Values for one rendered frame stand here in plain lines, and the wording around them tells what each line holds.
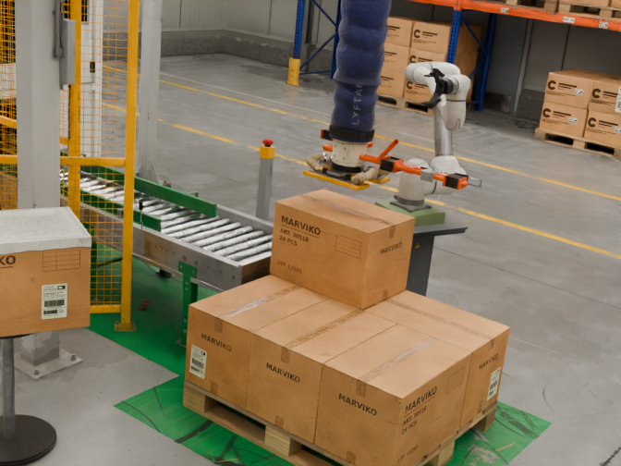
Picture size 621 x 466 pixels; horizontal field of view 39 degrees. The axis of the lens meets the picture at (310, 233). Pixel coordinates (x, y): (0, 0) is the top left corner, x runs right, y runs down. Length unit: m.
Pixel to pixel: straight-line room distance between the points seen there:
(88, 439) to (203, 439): 0.52
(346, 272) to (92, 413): 1.39
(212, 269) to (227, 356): 0.72
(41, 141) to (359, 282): 1.66
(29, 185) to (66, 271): 0.87
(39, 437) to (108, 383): 0.61
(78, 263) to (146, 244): 1.40
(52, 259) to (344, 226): 1.41
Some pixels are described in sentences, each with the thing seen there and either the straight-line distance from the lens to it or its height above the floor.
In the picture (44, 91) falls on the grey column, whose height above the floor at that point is 1.44.
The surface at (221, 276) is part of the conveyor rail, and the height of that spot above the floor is 0.50.
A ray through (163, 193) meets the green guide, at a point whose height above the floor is 0.60.
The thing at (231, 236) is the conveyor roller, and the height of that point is 0.53.
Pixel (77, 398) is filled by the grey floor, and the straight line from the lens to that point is 4.54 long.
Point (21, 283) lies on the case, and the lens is 3.67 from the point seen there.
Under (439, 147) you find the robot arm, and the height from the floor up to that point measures 1.16.
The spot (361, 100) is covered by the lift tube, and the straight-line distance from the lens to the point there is 4.26.
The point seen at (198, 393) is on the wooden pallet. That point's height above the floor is 0.11.
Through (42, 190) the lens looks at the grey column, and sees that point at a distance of 4.47.
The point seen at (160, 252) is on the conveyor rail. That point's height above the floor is 0.50.
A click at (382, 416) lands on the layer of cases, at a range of 3.67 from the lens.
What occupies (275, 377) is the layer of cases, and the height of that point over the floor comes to 0.38.
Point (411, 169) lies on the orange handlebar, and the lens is 4.20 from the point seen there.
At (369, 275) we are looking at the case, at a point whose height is 0.72.
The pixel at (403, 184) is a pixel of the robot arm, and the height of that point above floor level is 0.96.
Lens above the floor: 2.26
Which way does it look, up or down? 19 degrees down
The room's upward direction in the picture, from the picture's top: 6 degrees clockwise
